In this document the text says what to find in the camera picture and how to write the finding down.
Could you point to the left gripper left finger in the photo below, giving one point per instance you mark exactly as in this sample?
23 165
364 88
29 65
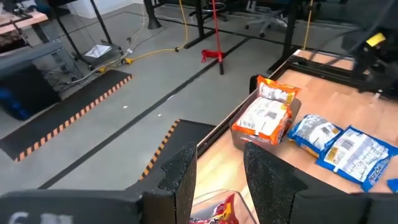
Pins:
155 199

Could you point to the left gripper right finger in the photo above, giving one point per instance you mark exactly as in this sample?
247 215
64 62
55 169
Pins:
273 193

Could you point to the red noodle packet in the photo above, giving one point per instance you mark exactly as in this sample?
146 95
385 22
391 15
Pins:
225 211

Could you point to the orange noodle packet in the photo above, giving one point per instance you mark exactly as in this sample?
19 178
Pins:
276 88
264 119

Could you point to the clear plastic bin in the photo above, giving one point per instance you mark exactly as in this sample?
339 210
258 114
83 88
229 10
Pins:
242 202

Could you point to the dark plastic bin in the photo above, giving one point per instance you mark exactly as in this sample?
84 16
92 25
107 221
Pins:
239 140

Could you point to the blue noodle packet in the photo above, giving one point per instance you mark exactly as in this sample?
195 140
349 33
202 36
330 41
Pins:
393 185
354 155
314 133

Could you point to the black mat hazard stripe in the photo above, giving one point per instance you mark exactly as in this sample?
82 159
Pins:
186 133
62 115

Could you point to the red floor stand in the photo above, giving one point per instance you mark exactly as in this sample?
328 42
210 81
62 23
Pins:
211 56

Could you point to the white sheet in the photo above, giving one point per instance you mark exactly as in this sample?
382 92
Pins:
98 51

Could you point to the black case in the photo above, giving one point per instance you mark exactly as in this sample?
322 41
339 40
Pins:
31 93

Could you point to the grey office chair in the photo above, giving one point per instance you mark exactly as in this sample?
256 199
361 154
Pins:
267 17

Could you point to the black pillar stand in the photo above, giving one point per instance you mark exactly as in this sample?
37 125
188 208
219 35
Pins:
152 18

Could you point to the black equipment cart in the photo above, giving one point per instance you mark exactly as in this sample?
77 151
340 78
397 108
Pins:
101 23

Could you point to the grey metal table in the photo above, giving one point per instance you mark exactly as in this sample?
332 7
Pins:
31 53

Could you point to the wooden top table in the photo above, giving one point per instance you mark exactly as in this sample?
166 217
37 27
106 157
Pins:
21 21

